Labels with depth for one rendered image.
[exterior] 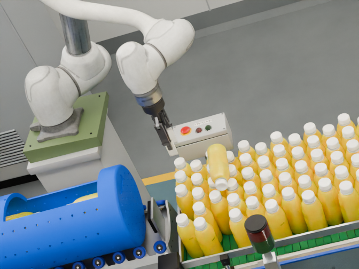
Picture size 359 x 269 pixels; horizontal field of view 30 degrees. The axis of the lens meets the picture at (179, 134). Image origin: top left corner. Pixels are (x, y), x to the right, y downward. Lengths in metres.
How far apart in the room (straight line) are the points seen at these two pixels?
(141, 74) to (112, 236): 0.54
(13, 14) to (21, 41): 0.15
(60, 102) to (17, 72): 1.15
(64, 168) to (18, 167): 1.54
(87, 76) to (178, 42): 0.72
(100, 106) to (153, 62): 0.83
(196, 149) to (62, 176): 0.68
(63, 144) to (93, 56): 0.38
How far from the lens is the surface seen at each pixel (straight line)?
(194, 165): 2.34
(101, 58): 2.80
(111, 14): 2.22
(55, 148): 2.78
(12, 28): 3.70
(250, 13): 5.00
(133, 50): 2.06
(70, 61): 2.74
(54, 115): 2.75
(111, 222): 2.17
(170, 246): 2.31
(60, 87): 2.72
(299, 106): 4.10
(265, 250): 1.88
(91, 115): 2.85
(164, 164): 4.06
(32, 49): 3.83
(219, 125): 2.42
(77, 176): 2.85
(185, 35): 2.16
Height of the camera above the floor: 2.63
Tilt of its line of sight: 39 degrees down
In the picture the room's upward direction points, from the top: 24 degrees counter-clockwise
